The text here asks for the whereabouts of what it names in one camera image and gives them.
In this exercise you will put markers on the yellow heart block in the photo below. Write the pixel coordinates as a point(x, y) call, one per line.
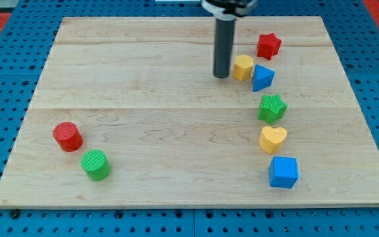
point(271, 139)

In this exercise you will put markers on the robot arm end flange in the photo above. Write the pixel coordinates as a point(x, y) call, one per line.
point(228, 10)

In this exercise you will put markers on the blue triangle block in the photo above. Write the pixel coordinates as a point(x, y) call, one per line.
point(262, 78)

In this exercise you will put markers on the green cylinder block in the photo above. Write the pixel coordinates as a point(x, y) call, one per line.
point(95, 164)

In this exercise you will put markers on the yellow hexagon block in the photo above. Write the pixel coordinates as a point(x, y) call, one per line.
point(243, 66)

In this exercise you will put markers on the red star block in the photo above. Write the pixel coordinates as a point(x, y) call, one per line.
point(268, 46)

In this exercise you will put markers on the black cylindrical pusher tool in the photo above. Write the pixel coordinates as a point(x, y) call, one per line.
point(224, 39)

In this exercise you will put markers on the blue cube block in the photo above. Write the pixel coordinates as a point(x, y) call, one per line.
point(283, 172)

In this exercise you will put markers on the wooden board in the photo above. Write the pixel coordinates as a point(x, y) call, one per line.
point(141, 90)

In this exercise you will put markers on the red cylinder block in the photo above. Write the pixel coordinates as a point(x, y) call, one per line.
point(68, 136)

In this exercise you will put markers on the green star block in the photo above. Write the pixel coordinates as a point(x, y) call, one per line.
point(271, 108)

